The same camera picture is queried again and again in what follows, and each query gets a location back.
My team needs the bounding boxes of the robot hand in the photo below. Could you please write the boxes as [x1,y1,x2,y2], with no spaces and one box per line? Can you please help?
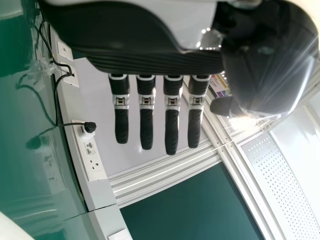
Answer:
[37,0,320,156]

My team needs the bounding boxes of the white socket plate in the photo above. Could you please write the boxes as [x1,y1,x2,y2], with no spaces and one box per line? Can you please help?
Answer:
[59,61,80,88]
[57,41,74,61]

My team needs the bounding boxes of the white plate brown leaf pattern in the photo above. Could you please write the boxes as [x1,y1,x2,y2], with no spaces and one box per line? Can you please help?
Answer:
[0,211,36,240]

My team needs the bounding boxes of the clear plastic wrap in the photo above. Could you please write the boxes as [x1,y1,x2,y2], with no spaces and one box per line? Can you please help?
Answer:
[28,58,56,78]

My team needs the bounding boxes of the black plug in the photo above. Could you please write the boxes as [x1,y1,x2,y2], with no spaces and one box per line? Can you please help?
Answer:
[83,121,97,134]

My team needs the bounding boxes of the colourful printed label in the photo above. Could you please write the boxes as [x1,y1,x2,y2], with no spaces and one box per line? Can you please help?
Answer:
[208,73,233,98]

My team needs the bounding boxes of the white plug adapter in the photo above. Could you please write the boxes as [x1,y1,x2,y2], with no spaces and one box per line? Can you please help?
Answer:
[78,124,96,140]

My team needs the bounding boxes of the white socket strip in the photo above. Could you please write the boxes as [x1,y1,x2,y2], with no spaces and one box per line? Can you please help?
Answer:
[71,119,106,182]

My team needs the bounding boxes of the white perforated panel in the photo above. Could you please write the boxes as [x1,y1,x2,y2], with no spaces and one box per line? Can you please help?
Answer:
[239,134,320,240]

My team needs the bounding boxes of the black table cable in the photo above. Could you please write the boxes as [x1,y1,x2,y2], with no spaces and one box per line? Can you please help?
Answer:
[37,19,76,77]

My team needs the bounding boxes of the black plug cable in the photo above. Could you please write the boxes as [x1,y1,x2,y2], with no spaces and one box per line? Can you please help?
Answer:
[54,72,87,128]

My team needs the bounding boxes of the aluminium partition frame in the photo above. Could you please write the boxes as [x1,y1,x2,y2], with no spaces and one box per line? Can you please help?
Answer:
[108,74,320,240]

